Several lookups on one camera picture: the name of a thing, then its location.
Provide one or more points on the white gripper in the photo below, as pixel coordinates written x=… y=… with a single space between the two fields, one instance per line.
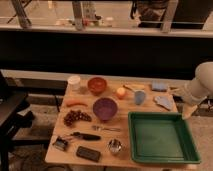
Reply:
x=188 y=111

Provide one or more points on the black eraser block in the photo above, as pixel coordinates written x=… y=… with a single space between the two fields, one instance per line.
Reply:
x=88 y=153

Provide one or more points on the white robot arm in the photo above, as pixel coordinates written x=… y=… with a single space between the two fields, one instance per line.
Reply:
x=198 y=89

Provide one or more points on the blue plastic cup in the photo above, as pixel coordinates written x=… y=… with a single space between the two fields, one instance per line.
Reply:
x=139 y=97

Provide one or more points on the small metal cup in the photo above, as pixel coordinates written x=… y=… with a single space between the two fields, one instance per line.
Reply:
x=114 y=146

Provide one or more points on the white plastic cup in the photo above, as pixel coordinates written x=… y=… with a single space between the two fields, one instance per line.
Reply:
x=74 y=82

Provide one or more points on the blue grey cloth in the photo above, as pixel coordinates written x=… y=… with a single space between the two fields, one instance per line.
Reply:
x=164 y=102

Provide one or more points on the green plastic tray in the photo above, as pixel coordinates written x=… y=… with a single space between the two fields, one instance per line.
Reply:
x=161 y=138

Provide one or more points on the yellow banana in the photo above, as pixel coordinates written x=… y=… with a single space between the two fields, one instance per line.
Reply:
x=134 y=87

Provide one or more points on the purple bowl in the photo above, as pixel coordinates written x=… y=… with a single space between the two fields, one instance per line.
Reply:
x=105 y=108

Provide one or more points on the red-orange bowl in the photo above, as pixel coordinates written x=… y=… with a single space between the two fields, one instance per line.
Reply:
x=97 y=85

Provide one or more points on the person in background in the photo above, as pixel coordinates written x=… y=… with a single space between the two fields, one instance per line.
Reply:
x=150 y=12

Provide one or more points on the bunch of dark grapes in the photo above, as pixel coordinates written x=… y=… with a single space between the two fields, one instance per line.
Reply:
x=73 y=116

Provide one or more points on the black binder clip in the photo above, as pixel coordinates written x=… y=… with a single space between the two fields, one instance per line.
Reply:
x=60 y=144

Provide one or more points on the black handled knife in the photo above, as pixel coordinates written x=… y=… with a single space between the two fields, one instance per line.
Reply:
x=84 y=136

